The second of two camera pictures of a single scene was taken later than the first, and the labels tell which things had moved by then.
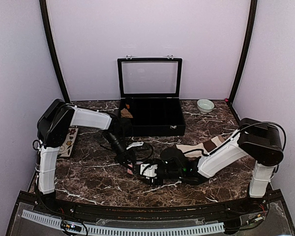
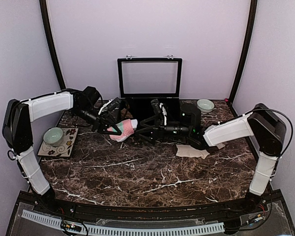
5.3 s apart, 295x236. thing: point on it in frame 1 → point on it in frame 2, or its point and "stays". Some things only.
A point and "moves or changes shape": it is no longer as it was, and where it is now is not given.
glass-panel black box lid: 149,77 stays
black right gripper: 159,182 → 156,133
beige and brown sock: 207,146 stays
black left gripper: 128,157 → 102,123
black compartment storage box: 155,116 stays
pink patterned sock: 130,171 moves or changes shape
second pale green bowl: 205,105 stays
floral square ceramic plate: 66,149 stays
